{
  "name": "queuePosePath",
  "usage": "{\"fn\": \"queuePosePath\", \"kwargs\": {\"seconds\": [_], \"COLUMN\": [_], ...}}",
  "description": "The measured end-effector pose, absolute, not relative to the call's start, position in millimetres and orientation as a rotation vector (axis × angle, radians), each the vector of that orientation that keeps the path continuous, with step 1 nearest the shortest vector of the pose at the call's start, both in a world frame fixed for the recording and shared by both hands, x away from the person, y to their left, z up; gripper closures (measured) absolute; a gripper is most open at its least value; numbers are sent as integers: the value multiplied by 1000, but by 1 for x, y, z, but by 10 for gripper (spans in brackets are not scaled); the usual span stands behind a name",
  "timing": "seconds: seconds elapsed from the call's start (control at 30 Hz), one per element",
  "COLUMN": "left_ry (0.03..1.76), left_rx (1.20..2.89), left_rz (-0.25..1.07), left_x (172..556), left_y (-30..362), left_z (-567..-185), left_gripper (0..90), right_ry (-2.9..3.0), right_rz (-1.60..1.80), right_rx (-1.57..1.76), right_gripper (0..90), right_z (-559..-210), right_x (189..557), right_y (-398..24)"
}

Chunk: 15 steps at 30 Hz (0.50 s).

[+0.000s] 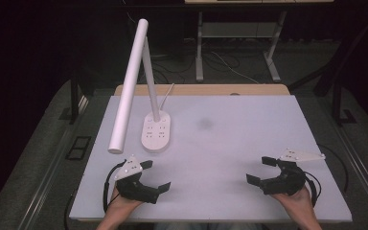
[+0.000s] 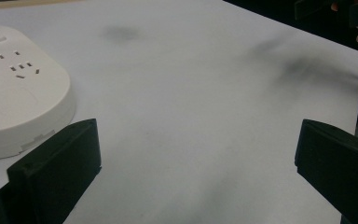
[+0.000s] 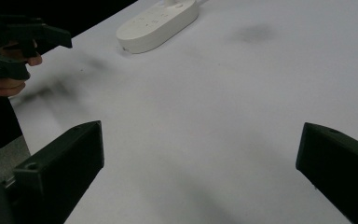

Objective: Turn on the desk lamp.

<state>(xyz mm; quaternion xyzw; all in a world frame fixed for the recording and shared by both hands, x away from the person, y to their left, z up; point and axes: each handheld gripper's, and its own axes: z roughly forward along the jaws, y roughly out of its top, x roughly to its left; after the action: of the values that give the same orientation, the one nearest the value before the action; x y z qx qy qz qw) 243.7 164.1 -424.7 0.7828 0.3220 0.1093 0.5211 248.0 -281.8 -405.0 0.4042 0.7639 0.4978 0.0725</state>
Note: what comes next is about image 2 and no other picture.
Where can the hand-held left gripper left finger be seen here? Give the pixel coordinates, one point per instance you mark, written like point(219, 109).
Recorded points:
point(54, 168)

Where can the white power strip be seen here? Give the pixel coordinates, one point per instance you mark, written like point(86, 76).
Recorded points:
point(18, 99)

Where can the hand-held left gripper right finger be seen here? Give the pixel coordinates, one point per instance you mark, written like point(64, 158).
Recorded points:
point(338, 161)

